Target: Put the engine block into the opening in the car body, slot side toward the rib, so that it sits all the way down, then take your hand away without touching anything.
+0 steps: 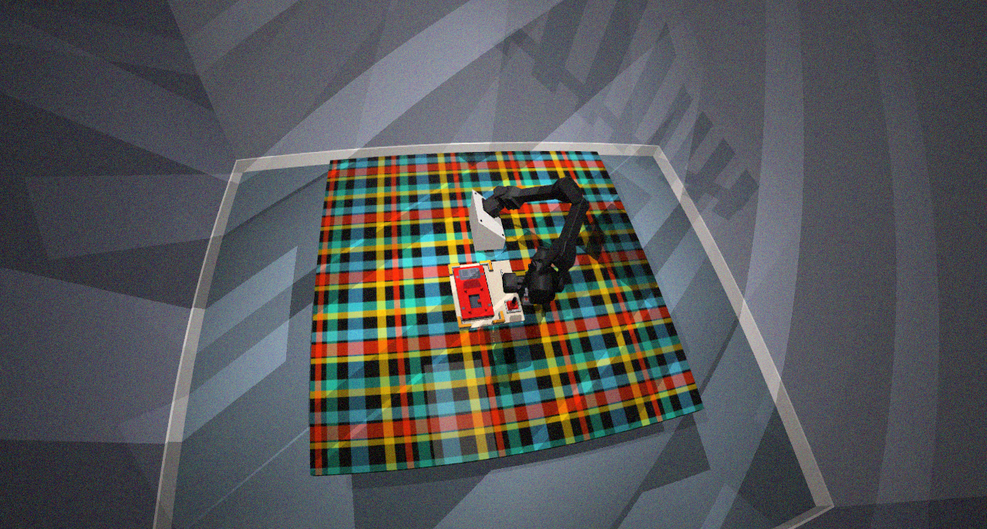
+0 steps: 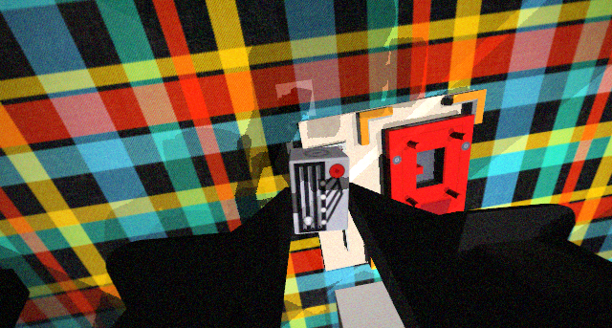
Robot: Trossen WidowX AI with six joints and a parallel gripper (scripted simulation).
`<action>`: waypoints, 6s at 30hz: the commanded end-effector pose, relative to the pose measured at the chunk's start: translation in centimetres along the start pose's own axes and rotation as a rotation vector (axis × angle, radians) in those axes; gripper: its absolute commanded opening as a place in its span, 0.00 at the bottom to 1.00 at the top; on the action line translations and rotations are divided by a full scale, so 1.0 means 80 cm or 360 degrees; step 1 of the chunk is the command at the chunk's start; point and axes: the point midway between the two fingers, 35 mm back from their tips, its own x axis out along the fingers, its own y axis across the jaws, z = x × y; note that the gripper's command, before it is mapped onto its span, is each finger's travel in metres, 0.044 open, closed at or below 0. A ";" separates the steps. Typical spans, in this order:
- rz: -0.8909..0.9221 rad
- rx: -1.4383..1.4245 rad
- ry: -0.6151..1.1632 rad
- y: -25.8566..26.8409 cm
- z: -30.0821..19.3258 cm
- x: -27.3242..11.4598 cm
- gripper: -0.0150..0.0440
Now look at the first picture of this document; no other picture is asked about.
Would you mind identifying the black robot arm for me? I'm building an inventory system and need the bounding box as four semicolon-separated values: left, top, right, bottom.
481;176;590;305

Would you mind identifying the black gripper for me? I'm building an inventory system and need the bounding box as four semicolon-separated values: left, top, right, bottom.
502;264;564;298

